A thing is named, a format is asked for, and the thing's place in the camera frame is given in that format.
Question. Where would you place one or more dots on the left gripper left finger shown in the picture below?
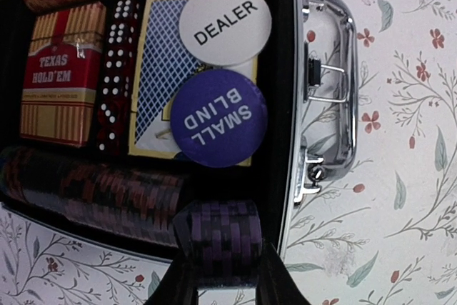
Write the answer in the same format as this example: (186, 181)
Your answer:
(178, 286)

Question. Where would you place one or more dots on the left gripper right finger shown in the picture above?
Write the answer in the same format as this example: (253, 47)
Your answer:
(275, 285)

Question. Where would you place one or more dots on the purple black chip stack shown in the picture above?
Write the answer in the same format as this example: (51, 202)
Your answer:
(222, 240)

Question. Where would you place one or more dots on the brown tall chip stack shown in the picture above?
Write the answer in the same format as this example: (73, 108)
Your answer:
(132, 203)

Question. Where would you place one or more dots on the aluminium poker case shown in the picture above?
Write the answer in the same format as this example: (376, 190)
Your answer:
(278, 167)

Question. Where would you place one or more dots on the Texas Hold'em card box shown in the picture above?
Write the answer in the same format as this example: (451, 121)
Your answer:
(61, 76)

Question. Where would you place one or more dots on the purple small blind button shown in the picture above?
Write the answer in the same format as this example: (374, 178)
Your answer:
(219, 118)

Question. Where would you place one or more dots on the blue patterned card deck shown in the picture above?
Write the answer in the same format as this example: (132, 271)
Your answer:
(162, 67)

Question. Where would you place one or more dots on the red dice row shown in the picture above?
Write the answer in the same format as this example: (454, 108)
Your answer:
(116, 76)

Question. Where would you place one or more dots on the white dealer button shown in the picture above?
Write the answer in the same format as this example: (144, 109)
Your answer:
(225, 32)

